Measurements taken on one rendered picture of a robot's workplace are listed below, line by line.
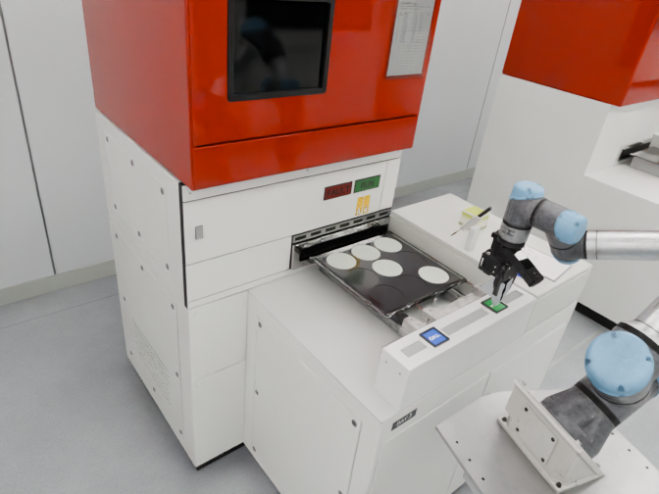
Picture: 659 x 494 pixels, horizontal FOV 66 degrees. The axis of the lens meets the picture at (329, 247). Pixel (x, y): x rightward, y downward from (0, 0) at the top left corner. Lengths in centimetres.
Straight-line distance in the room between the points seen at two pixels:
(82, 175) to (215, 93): 174
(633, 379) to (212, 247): 106
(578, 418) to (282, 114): 100
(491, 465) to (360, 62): 108
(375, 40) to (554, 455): 113
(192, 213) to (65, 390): 137
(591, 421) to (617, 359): 19
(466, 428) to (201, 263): 83
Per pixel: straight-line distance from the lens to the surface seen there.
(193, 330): 163
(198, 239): 145
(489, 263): 144
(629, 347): 114
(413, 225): 185
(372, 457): 140
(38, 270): 310
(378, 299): 152
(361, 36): 148
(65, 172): 289
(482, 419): 138
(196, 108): 125
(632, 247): 141
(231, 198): 144
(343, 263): 166
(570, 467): 126
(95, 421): 242
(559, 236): 131
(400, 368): 125
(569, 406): 127
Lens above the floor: 179
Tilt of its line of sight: 31 degrees down
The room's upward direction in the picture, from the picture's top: 7 degrees clockwise
